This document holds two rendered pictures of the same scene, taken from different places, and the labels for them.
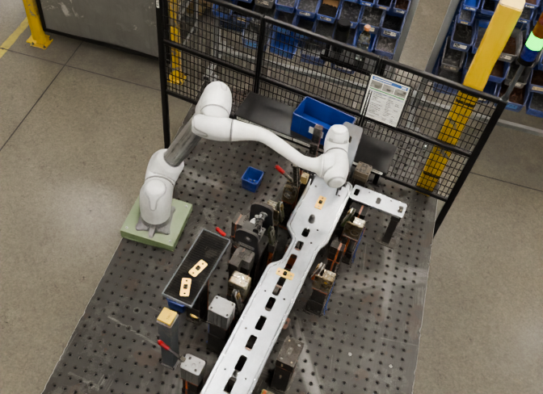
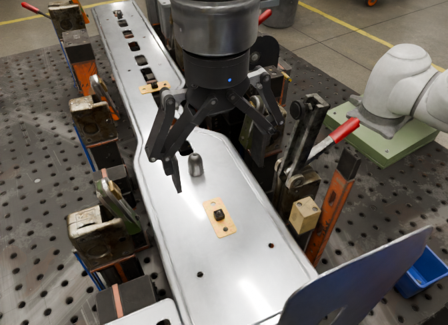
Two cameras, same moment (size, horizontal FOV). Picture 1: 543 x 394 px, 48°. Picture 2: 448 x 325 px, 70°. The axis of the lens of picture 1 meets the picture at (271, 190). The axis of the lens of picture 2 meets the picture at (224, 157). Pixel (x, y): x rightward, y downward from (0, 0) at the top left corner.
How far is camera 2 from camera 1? 2.97 m
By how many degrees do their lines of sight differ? 77
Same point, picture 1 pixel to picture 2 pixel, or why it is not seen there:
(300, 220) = (213, 158)
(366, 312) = (37, 242)
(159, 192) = (395, 50)
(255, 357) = (112, 30)
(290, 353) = (74, 35)
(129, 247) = not seen: hidden behind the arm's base
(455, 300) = not seen: outside the picture
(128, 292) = (297, 79)
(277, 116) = not seen: outside the picture
